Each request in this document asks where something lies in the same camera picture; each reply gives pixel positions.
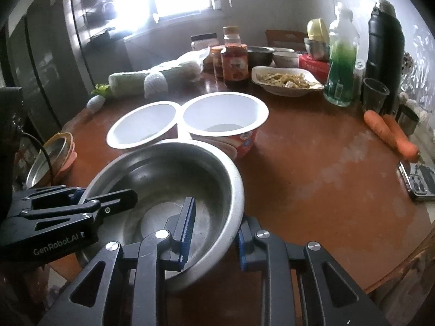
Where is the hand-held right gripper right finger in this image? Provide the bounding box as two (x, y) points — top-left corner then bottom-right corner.
(237, 215), (391, 326)

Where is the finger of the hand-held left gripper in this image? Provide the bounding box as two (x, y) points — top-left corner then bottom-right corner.
(20, 188), (139, 231)
(12, 185), (87, 212)

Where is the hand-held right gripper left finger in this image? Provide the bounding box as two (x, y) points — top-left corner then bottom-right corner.
(36, 197), (197, 326)

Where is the pink shell-shaped plate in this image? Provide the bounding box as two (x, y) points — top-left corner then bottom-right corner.
(54, 134), (78, 177)

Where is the small steel bowl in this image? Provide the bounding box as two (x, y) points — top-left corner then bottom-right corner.
(26, 137), (69, 188)
(246, 46), (275, 68)

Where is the large steel bowl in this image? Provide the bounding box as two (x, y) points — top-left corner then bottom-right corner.
(82, 139), (245, 294)

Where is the yellow shell-shaped plate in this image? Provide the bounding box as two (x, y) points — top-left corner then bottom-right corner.
(44, 132), (73, 150)

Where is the white instant noodle bowl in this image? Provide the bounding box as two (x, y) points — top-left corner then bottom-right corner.
(182, 92), (270, 159)
(106, 101), (179, 150)

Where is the fruit in white foam net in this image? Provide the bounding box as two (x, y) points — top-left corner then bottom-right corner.
(143, 70), (170, 96)
(86, 95), (106, 112)

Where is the green lettuce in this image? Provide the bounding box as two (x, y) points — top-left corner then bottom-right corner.
(91, 83), (113, 97)

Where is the wrapped napa cabbage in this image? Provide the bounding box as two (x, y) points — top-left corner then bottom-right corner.
(108, 48), (212, 98)

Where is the grey refrigerator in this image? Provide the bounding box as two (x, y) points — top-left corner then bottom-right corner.
(7, 0), (89, 136)

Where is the red-lidded sauce jar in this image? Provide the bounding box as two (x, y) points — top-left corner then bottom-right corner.
(210, 46), (225, 79)

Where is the dark sauce bottle red label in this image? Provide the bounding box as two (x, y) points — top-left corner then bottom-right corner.
(221, 43), (249, 87)

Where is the white dish of food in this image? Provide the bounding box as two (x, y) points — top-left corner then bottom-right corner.
(251, 65), (325, 97)

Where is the black-lidded clear jar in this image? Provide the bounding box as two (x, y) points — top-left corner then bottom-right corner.
(190, 33), (218, 52)

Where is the smartphone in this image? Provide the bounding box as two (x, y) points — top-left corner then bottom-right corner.
(397, 161), (435, 202)

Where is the white ceramic bowl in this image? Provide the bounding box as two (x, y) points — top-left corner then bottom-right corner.
(272, 48), (301, 68)

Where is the red tissue box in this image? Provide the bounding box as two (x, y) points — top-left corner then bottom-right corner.
(298, 54), (330, 74)

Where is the green dish soap bottle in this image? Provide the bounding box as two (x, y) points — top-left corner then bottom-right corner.
(323, 2), (360, 107)

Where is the orange-lidded honey bottle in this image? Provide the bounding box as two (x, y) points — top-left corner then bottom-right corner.
(223, 25), (240, 46)

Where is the clear plastic cup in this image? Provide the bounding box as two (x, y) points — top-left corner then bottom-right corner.
(362, 78), (390, 113)

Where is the steel cup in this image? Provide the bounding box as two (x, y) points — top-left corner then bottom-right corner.
(396, 105), (420, 136)

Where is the steel mug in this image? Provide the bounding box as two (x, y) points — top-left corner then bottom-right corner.
(304, 37), (330, 60)

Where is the wooden chair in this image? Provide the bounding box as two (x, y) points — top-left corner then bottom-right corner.
(265, 29), (308, 50)

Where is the yellow plastic cup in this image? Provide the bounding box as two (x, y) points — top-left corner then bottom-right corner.
(307, 18), (330, 41)

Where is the black thermos flask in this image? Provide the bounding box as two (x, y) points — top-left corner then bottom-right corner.
(363, 0), (406, 116)

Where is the crinkled clear plastic wrap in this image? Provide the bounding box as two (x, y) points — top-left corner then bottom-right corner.
(403, 24), (435, 109)

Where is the black cable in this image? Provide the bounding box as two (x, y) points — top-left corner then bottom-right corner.
(20, 131), (59, 188)

